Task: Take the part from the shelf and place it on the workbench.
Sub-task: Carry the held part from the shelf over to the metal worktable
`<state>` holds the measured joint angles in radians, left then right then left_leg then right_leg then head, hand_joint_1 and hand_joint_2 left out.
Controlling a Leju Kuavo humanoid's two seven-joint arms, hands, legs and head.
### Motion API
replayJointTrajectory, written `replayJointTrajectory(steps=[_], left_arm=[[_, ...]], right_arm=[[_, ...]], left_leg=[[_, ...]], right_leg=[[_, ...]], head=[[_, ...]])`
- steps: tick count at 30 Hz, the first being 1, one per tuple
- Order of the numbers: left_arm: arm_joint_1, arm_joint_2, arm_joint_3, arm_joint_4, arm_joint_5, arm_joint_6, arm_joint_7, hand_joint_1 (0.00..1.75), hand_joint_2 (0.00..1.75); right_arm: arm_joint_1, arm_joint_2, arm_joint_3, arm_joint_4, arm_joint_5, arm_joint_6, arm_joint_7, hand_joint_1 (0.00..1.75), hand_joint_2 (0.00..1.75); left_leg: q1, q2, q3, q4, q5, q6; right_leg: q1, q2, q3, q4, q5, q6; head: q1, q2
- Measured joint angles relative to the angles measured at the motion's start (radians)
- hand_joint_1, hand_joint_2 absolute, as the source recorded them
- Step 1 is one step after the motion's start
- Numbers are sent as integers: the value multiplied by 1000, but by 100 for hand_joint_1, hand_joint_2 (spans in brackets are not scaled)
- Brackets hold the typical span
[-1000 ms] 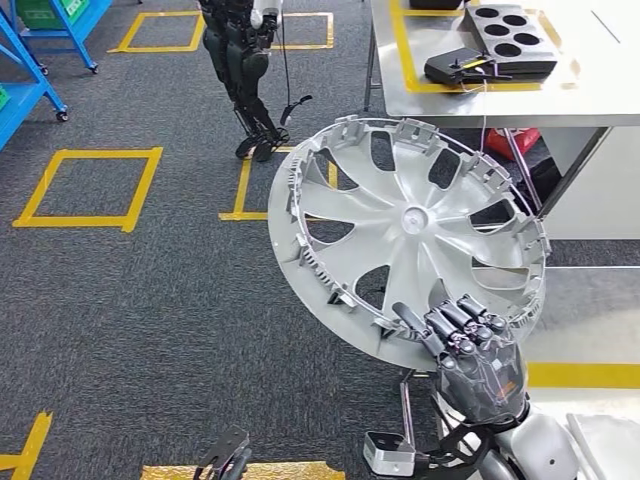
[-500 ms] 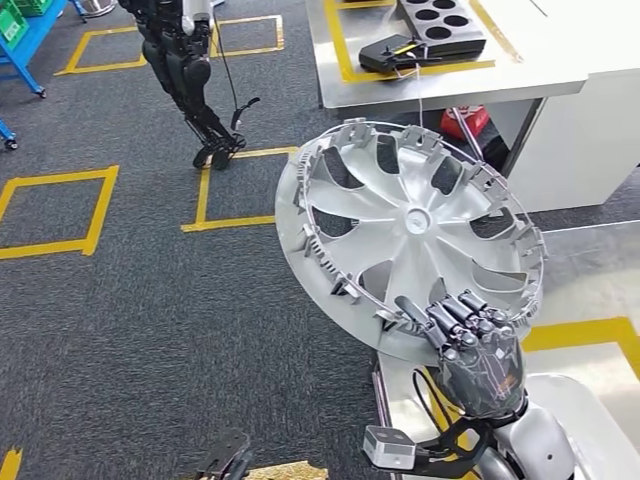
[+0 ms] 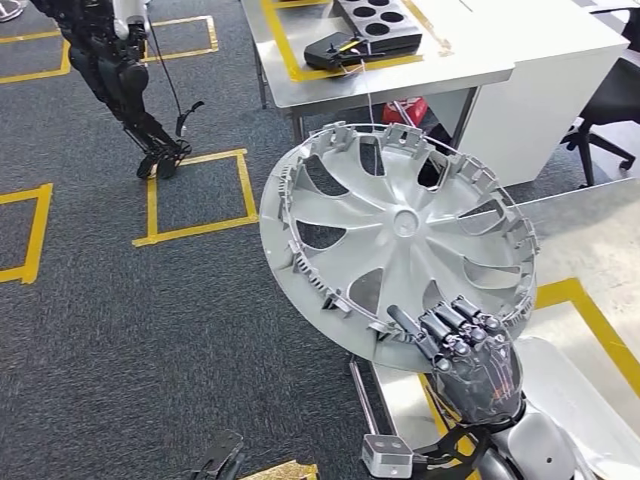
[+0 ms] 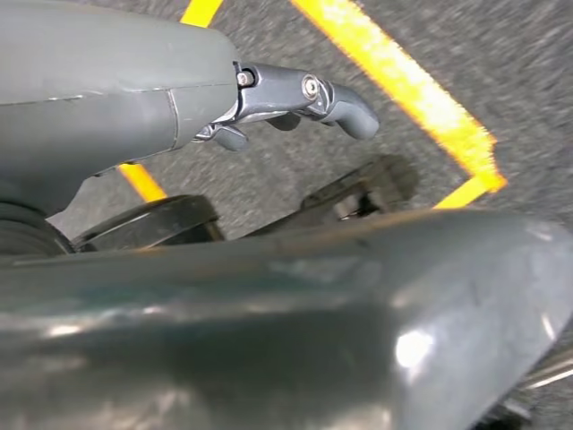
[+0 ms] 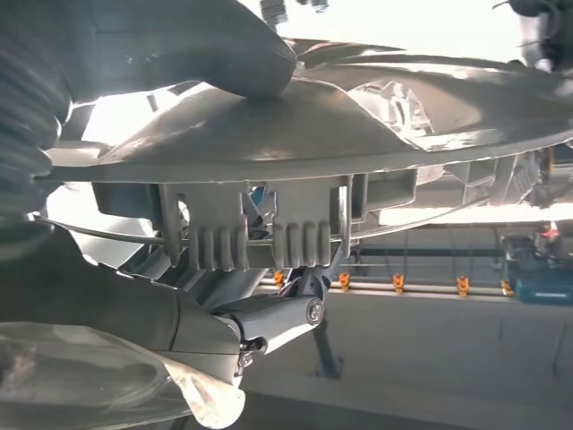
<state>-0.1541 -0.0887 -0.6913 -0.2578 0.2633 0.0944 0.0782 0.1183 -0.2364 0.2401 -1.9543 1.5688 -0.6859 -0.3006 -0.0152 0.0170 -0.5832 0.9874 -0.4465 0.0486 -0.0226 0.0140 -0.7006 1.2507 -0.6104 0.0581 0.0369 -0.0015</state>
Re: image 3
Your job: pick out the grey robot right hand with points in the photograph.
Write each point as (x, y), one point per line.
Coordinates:
(480, 378)

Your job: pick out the grey plastic wheel hubcap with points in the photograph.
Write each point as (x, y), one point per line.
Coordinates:
(404, 222)

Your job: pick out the yellow floor tape piece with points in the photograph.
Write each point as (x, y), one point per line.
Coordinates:
(285, 472)

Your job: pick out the red object under table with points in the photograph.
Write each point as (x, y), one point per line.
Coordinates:
(404, 111)

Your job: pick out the white table with steel top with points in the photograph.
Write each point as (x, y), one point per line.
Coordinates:
(525, 99)

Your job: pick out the black office chair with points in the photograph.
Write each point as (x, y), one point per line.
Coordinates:
(610, 99)

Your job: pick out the grey tray with round holes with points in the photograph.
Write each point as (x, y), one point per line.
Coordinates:
(395, 36)

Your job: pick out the black handheld controller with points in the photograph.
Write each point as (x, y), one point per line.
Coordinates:
(324, 56)

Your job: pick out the yellow tape on white table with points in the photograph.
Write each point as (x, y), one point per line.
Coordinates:
(280, 40)

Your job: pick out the black humanoid robot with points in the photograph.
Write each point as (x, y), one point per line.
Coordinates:
(115, 73)

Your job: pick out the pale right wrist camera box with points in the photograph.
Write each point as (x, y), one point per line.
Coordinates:
(387, 457)

